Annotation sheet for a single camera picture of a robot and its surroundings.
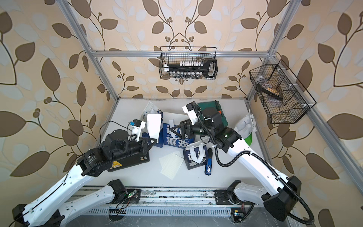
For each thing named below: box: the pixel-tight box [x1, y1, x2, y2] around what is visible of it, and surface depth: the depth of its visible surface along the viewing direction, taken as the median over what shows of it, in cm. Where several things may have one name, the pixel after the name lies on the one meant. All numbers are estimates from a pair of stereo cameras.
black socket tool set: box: [163, 58, 218, 79], surface depth 86 cm
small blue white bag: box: [183, 143, 208, 171], surface depth 77 cm
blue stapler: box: [204, 148, 213, 176], surface depth 84 cm
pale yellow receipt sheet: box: [158, 150, 185, 181], surface depth 87 cm
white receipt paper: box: [146, 113, 162, 144], surface depth 67 cm
